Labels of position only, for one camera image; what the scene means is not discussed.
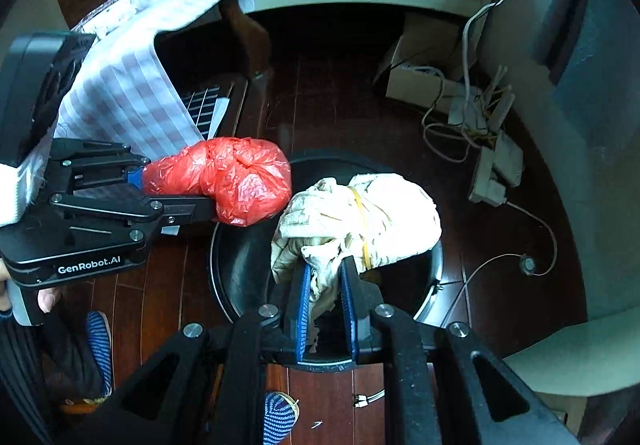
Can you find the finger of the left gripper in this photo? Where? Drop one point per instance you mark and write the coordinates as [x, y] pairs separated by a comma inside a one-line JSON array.
[[102, 170], [165, 210]]

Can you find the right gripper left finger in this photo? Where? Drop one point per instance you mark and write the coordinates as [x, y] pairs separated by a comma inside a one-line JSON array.
[[207, 388]]

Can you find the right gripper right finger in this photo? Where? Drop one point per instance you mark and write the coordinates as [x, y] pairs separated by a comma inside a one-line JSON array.
[[442, 385]]

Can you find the red plastic bag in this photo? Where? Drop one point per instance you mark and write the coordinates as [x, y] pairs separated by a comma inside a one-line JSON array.
[[248, 179]]

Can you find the beige patterned cloth bundle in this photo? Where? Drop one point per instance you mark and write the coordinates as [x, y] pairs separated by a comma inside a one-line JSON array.
[[377, 219]]

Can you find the black trash bucket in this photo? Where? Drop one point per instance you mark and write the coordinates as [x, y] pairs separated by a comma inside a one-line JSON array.
[[240, 256]]

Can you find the person left hand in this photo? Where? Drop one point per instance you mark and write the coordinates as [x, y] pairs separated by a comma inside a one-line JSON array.
[[47, 298]]

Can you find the checkered tablecloth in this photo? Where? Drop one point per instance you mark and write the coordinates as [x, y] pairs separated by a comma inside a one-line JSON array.
[[145, 65]]

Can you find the blue striped slipper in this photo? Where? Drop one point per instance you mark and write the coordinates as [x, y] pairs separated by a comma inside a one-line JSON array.
[[280, 415], [99, 340]]

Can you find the white power strip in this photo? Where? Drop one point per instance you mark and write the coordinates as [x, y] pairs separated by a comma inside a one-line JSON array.
[[495, 171]]

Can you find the cardboard box under bed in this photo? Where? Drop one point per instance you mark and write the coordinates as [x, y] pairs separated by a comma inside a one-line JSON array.
[[426, 66]]

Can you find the grey blue curtain right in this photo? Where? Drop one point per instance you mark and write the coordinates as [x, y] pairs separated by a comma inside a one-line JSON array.
[[598, 89]]

